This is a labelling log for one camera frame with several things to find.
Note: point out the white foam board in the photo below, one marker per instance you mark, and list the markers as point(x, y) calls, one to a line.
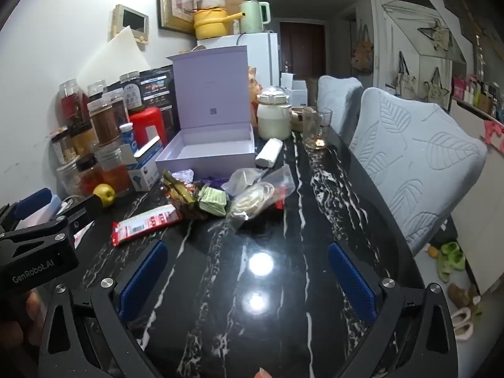
point(114, 59)

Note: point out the person's left hand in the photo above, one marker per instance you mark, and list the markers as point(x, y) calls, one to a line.
point(32, 307)

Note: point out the yellow cooking pot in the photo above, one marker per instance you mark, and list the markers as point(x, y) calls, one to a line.
point(210, 23)

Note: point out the yellow-green apple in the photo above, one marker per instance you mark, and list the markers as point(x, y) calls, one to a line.
point(104, 195)

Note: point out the orange patterned package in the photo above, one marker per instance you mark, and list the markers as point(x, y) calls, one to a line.
point(254, 90)

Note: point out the white fluffy slipper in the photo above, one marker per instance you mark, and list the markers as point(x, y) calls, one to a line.
point(464, 330)
point(460, 315)

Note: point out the row of cosmetic bottles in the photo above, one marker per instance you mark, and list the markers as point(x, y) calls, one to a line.
point(480, 94)

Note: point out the wooden bowl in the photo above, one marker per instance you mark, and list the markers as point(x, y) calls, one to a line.
point(296, 120)

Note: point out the brown tote bag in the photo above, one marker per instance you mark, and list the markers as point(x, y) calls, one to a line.
point(362, 55)

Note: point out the green electric kettle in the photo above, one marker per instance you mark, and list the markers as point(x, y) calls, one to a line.
point(252, 17)

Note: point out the cluster of food jars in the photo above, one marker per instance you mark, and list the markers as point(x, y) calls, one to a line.
point(104, 122)

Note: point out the long red snack packet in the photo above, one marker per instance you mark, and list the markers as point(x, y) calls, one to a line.
point(145, 222)

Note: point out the chair with leaf cover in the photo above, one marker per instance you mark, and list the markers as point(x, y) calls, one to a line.
point(417, 157)
point(338, 102)

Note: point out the white stair cabinet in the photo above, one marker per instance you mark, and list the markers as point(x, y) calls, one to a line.
point(401, 31)

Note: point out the green slipper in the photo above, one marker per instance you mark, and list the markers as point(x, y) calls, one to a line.
point(451, 267)
point(451, 250)

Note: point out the beige tote bag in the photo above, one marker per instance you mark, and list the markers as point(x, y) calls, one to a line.
point(436, 90)
point(405, 80)

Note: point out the cardboard box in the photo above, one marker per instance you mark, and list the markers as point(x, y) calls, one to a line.
point(236, 2)

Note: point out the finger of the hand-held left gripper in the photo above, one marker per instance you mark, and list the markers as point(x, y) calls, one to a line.
point(78, 214)
point(35, 202)

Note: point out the white plastic container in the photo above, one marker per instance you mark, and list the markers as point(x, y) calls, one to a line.
point(54, 206)

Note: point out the pink bow gift box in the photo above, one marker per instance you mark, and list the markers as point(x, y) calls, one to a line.
point(494, 132)

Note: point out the short glass cup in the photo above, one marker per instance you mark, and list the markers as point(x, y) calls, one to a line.
point(326, 117)

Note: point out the white ceramic jar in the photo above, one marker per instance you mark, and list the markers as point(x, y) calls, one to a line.
point(272, 118)

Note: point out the wall intercom panel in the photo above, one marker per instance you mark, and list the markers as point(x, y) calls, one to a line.
point(132, 21)

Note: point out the person's right hand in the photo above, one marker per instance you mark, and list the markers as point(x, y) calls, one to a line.
point(262, 373)

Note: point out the white refrigerator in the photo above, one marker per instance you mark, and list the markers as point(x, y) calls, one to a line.
point(260, 55)

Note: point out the green snack packet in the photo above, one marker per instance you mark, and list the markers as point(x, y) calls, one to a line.
point(212, 201)

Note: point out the clear bag of cotton pads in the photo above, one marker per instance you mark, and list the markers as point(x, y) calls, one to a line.
point(256, 199)

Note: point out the black food bag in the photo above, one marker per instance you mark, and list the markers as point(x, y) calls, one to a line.
point(157, 86)

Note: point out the red plastic canister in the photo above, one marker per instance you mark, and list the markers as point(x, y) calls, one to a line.
point(146, 126)

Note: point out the white rolled towel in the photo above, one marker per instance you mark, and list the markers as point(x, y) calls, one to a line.
point(269, 152)

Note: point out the purple gift box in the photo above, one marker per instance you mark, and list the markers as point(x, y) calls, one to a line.
point(212, 86)

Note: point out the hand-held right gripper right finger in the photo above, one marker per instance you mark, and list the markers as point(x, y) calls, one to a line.
point(352, 283)

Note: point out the brown door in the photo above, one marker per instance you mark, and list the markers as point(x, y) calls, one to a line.
point(302, 49)

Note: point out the blue white carton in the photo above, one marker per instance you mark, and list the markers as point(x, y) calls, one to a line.
point(143, 169)

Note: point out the blue tube white cap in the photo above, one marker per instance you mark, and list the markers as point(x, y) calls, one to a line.
point(126, 136)

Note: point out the tall glass cup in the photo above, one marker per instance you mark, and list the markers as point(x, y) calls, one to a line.
point(311, 128)

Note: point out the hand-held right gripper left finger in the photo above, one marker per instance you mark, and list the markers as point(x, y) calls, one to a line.
point(143, 279)

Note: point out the brown plush slipper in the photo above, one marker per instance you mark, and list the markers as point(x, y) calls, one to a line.
point(462, 295)

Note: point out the clear bag beige contents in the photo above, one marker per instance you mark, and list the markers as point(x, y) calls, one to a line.
point(244, 179)

